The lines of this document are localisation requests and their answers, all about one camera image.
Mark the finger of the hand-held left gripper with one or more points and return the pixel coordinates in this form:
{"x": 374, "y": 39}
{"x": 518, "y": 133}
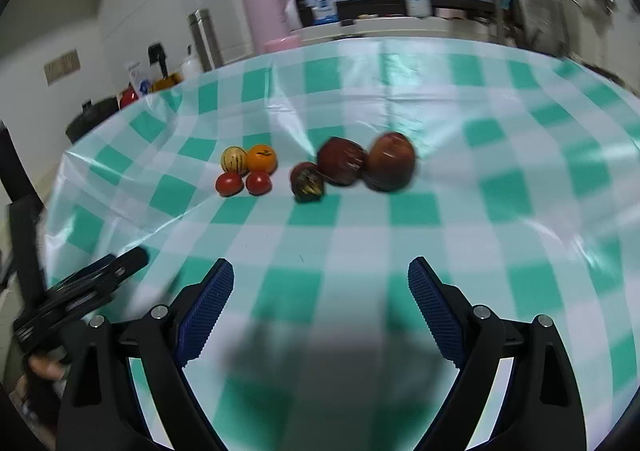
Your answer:
{"x": 127, "y": 262}

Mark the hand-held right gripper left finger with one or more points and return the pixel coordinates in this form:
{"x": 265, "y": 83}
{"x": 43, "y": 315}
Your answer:
{"x": 207, "y": 316}

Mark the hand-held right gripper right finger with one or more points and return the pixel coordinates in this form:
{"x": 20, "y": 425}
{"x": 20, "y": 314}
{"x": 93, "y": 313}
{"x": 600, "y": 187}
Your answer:
{"x": 437, "y": 313}

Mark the small striped yellow melon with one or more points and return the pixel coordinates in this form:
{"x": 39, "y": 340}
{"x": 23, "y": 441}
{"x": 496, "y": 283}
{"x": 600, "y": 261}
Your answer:
{"x": 235, "y": 160}

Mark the wrinkled dark red apple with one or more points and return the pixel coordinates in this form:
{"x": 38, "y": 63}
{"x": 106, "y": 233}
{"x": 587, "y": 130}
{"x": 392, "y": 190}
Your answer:
{"x": 341, "y": 161}

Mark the person's left hand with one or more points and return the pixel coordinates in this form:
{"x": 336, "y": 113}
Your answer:
{"x": 47, "y": 370}

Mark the dark upright object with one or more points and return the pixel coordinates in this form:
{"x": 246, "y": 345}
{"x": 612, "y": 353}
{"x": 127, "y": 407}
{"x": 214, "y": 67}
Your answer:
{"x": 25, "y": 241}

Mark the green white checkered tablecloth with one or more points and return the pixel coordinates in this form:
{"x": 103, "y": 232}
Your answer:
{"x": 350, "y": 241}

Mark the red cherry tomato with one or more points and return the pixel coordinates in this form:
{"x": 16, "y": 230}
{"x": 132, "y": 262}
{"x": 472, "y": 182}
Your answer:
{"x": 229, "y": 184}
{"x": 258, "y": 182}

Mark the black pot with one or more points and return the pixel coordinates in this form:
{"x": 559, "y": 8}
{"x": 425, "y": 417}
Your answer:
{"x": 90, "y": 120}

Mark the large red apple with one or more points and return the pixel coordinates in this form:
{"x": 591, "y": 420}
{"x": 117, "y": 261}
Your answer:
{"x": 389, "y": 162}

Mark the small red container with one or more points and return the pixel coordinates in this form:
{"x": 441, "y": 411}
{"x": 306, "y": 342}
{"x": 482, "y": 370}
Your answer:
{"x": 127, "y": 98}

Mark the dark brown water chestnut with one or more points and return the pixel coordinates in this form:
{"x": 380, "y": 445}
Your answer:
{"x": 306, "y": 182}

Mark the small speckled orange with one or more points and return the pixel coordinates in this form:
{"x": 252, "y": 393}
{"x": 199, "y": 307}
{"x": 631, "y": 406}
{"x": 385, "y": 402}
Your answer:
{"x": 262, "y": 158}

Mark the orange bottle with black pump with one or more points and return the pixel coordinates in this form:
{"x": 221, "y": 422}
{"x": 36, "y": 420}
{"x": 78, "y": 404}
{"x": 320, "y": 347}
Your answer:
{"x": 167, "y": 82}

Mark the white tube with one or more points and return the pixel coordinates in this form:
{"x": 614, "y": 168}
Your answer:
{"x": 135, "y": 76}

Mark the small white bottle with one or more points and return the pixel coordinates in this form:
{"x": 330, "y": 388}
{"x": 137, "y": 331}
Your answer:
{"x": 190, "y": 66}

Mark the stainless steel thermos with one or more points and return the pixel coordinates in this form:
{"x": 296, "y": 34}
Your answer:
{"x": 205, "y": 41}

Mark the pink kettle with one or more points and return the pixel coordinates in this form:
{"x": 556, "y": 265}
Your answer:
{"x": 267, "y": 6}

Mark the small blue white box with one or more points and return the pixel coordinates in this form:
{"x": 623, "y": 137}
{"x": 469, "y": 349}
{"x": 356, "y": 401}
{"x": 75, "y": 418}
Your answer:
{"x": 325, "y": 11}

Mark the wall socket plate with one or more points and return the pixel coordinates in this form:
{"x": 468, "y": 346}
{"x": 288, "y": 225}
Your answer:
{"x": 62, "y": 66}

